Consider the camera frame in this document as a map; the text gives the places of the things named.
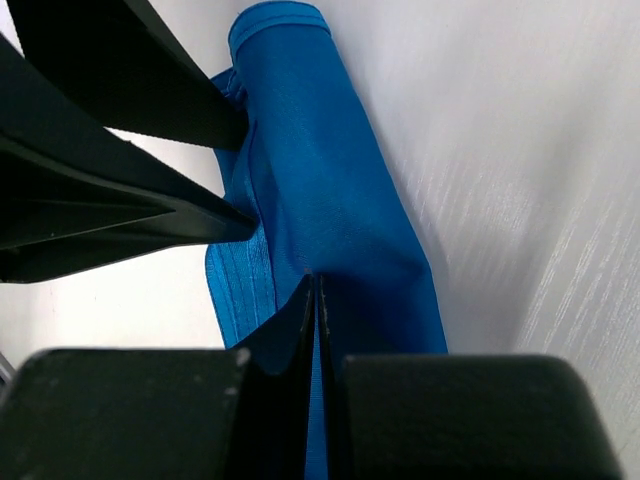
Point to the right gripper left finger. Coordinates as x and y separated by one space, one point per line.
240 413

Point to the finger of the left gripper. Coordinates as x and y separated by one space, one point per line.
120 63
76 197

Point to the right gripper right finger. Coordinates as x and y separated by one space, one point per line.
393 415

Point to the blue cloth napkin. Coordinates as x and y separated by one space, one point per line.
311 174

